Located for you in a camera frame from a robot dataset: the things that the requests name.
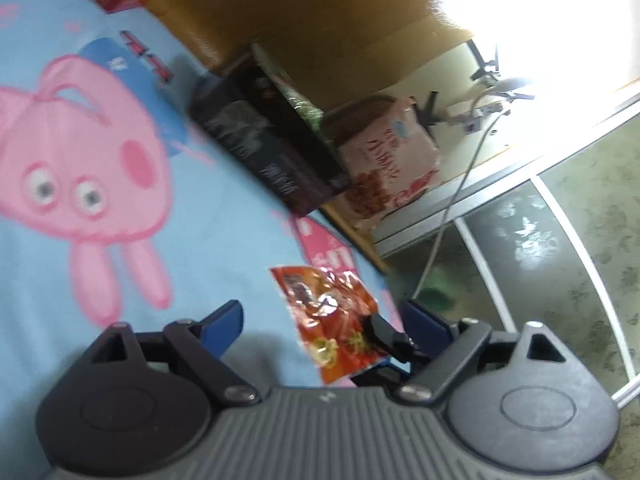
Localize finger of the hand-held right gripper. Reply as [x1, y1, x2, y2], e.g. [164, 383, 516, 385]
[370, 314, 418, 363]
[352, 359, 413, 388]

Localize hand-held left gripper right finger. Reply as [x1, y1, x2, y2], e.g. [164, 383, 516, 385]
[399, 300, 568, 403]

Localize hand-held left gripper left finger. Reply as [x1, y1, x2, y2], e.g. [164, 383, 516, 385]
[77, 300, 260, 407]

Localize red orange snack packet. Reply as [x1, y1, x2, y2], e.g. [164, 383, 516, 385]
[270, 265, 393, 386]

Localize blurred green object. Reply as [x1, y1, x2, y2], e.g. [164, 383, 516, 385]
[417, 267, 458, 313]

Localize printed cartoon blanket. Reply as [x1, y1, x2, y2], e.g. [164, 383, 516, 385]
[0, 0, 406, 478]

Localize pink snack bag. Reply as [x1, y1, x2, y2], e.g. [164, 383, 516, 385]
[337, 97, 443, 231]

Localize frosted glass sliding door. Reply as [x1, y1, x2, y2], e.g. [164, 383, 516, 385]
[372, 77, 640, 411]

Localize dark snack box green top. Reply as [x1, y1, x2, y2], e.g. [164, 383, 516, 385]
[187, 40, 353, 216]

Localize black clamp stand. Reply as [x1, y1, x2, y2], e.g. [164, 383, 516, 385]
[412, 40, 538, 136]

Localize white cable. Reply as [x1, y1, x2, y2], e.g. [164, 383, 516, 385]
[412, 110, 506, 301]

